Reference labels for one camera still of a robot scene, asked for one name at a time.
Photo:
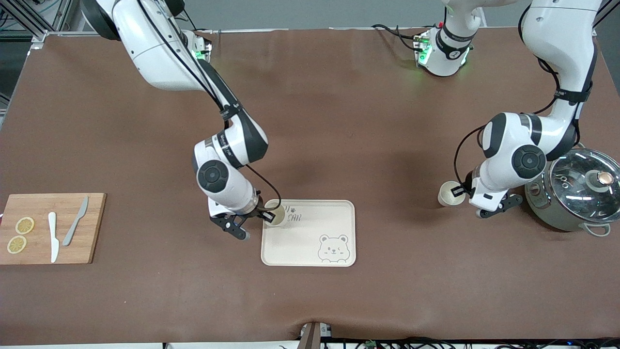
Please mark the cream bear-print tray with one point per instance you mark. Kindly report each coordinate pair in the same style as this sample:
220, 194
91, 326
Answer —
295, 247

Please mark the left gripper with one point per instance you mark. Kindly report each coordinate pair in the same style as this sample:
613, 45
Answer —
466, 191

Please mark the lemon slice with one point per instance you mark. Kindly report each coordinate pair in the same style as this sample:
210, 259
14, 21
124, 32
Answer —
24, 225
17, 245

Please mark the brown table cover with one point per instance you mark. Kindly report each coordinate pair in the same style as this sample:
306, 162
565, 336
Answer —
363, 121

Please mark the aluminium frame extrusion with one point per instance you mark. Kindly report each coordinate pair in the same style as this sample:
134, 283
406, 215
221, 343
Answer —
41, 38
606, 8

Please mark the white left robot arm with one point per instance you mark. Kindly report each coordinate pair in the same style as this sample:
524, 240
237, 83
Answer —
557, 39

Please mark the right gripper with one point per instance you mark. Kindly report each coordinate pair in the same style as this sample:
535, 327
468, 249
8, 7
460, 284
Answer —
260, 212

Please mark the wooden cutting board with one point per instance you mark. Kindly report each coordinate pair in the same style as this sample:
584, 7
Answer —
38, 206

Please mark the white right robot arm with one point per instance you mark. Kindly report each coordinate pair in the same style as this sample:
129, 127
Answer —
155, 53

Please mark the grey-green cooking pot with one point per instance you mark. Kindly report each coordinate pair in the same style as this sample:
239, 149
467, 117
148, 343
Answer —
547, 213

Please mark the glass pot lid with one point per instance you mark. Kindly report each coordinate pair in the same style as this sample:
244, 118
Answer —
576, 189

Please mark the grey plastic knife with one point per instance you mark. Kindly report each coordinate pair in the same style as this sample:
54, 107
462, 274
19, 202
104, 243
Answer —
72, 229

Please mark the white plastic knife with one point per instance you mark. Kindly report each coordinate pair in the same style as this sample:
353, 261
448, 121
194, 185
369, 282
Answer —
53, 237

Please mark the white cup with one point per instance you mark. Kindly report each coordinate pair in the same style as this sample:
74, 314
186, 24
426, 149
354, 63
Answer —
280, 216
446, 196

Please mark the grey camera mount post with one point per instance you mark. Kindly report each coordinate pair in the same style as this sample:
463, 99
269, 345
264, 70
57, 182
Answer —
310, 337

